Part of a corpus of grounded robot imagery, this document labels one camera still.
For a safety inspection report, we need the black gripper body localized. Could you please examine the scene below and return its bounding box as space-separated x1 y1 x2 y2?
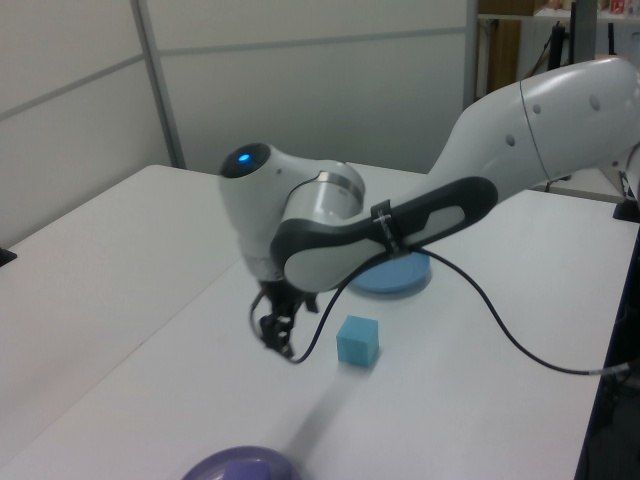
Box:
257 277 322 319

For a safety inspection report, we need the cyan foam cube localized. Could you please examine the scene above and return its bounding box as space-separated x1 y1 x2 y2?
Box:
335 314 380 370

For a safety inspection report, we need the blue round plate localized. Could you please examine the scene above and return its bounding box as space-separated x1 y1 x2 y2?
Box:
349 249 431 300

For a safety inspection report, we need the purple round plate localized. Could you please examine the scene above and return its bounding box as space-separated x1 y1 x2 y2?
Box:
180 446 304 480

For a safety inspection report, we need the wooden cabinet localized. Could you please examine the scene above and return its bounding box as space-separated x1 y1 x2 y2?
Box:
487 19 522 97

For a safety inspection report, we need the black monitor stand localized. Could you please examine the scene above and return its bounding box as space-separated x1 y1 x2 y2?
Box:
546 21 572 72

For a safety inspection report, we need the black cable strap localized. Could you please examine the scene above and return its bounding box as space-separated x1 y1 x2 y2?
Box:
371 198 404 260

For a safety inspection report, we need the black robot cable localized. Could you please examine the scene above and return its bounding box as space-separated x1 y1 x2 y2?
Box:
248 247 640 376

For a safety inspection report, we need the grey metal partition post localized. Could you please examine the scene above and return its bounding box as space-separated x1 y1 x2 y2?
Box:
464 0 482 104
130 0 187 170

